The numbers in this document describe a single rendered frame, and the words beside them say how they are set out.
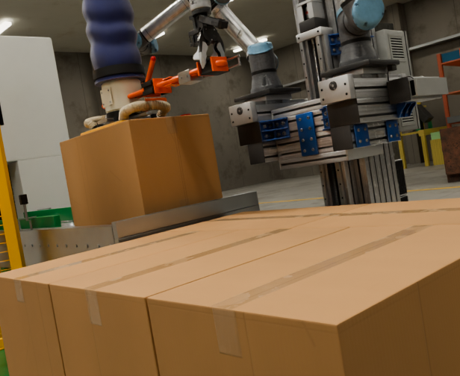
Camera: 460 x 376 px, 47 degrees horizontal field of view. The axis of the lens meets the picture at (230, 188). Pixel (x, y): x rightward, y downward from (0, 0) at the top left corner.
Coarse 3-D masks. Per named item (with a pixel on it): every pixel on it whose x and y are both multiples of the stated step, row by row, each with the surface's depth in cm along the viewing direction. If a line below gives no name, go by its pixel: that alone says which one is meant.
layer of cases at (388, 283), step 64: (128, 256) 141; (192, 256) 124; (256, 256) 110; (320, 256) 99; (384, 256) 90; (448, 256) 83; (0, 320) 148; (64, 320) 115; (128, 320) 95; (192, 320) 80; (256, 320) 70; (320, 320) 62; (384, 320) 66; (448, 320) 77
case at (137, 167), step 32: (128, 128) 198; (160, 128) 207; (192, 128) 217; (64, 160) 240; (96, 160) 219; (128, 160) 201; (160, 160) 206; (192, 160) 216; (96, 192) 223; (128, 192) 205; (160, 192) 204; (192, 192) 215; (96, 224) 227
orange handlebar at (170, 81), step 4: (220, 60) 184; (224, 60) 185; (216, 64) 184; (220, 64) 184; (224, 64) 185; (196, 68) 192; (192, 72) 193; (196, 72) 192; (176, 76) 200; (164, 80) 206; (168, 80) 204; (172, 80) 202; (176, 80) 201; (160, 84) 208; (164, 84) 206; (168, 84) 204; (172, 84) 204; (176, 84) 205; (136, 92) 220; (140, 92) 218; (128, 96) 224; (132, 96) 223; (136, 96) 222; (140, 96) 226; (148, 100) 246; (152, 100) 247; (156, 100) 249; (160, 100) 250; (164, 100) 252; (104, 108) 241
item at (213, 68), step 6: (210, 60) 185; (216, 60) 184; (198, 66) 189; (210, 66) 186; (216, 66) 184; (222, 66) 186; (198, 72) 189; (204, 72) 188; (210, 72) 186; (216, 72) 188; (222, 72) 190
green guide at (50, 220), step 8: (32, 216) 264; (40, 216) 260; (48, 216) 249; (56, 216) 245; (0, 224) 299; (24, 224) 273; (32, 224) 265; (40, 224) 257; (48, 224) 250; (56, 224) 245
